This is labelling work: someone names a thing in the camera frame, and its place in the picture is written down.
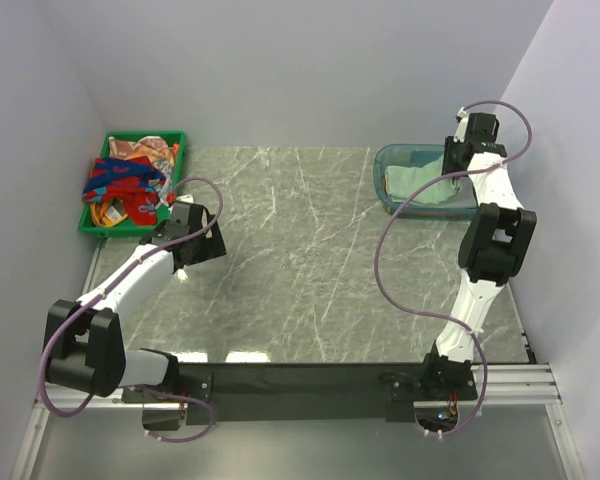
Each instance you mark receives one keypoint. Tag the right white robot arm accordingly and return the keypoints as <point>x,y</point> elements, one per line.
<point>492,250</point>

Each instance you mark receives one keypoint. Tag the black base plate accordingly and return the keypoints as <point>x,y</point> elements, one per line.
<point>250,392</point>

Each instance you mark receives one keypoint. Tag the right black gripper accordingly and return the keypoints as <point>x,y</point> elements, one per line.
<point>449,146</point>

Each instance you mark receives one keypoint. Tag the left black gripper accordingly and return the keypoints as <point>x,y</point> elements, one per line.
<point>212,246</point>

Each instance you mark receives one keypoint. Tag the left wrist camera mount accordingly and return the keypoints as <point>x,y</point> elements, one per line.
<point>173,198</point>

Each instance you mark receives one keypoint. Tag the blue translucent plastic tub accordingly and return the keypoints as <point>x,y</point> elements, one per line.
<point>462,206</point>

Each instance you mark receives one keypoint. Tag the red blue patterned cloth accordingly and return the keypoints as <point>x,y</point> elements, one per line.
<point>135,182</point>

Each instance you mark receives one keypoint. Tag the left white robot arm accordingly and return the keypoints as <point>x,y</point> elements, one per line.
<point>84,347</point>

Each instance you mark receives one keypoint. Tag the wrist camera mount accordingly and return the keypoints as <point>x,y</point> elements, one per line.
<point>173,198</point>
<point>462,129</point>

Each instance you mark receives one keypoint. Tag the green panda towel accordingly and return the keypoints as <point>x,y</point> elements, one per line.
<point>402,181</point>

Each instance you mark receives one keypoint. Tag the aluminium mounting rail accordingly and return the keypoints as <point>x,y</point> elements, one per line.
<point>510,385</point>

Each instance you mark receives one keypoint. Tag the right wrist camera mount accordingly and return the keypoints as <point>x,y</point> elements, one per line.
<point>462,129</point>

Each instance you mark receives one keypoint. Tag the orange yellow cloth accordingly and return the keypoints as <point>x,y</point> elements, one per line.
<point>108,214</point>

